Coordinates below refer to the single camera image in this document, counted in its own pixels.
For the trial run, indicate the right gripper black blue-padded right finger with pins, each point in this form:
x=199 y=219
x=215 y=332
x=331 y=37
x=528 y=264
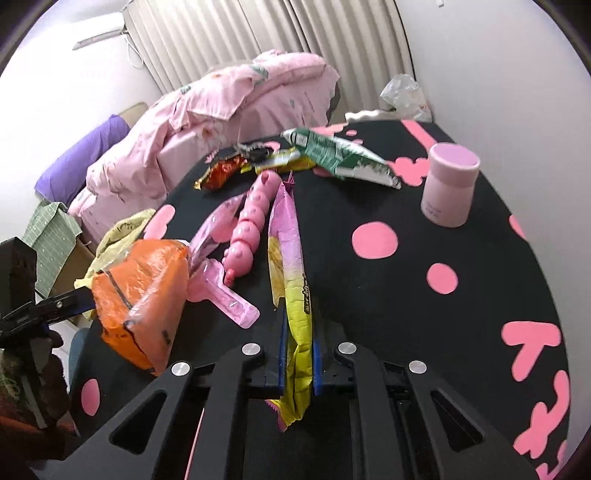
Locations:
x=332 y=356

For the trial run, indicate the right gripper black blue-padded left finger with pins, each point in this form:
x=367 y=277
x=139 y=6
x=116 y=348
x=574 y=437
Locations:
x=268 y=376

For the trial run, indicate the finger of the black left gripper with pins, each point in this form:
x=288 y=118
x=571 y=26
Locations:
x=55 y=306

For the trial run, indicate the orange snack bag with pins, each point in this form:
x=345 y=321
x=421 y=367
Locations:
x=139 y=299

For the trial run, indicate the yellow plastic trash bag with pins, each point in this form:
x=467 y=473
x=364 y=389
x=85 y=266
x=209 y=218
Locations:
x=114 y=244

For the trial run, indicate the yellow pink snack wrapper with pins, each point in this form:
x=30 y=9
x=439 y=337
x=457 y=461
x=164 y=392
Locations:
x=289 y=286

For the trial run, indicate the orange sleeve forearm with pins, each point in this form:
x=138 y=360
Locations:
x=23 y=443

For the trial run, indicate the blue jeans leg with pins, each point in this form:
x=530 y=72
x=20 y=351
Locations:
x=75 y=352

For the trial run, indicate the cardboard box nightstand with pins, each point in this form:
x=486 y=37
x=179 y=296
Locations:
x=74 y=268

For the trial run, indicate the green patterned cloth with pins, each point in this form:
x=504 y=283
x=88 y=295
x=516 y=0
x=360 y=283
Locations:
x=52 y=234

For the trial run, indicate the clear pink plastic package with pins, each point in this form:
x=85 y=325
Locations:
x=206 y=275

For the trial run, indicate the pink beaded toy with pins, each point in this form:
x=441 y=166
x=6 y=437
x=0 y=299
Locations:
x=245 y=237

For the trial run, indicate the purple pillow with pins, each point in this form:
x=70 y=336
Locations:
x=66 y=176

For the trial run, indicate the black round pink-patterned tablecloth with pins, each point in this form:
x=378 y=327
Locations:
x=459 y=366

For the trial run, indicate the pink bed duvet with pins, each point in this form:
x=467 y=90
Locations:
x=241 y=103

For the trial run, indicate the green white snack bag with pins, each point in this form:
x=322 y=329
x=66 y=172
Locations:
x=343 y=158

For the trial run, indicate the red orange candy wrapper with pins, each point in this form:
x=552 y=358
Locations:
x=219 y=173

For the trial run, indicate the beige bed headboard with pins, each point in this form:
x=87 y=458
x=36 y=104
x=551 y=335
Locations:
x=132 y=114

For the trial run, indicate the black hair clip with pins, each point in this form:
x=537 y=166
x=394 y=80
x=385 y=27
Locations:
x=255 y=152

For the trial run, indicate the pink cylindrical container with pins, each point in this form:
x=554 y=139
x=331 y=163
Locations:
x=450 y=184

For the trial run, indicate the clear plastic bag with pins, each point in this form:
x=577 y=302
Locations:
x=406 y=99

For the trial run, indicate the white ribbed curtain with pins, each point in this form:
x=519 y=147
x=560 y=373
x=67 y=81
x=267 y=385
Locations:
x=365 y=41

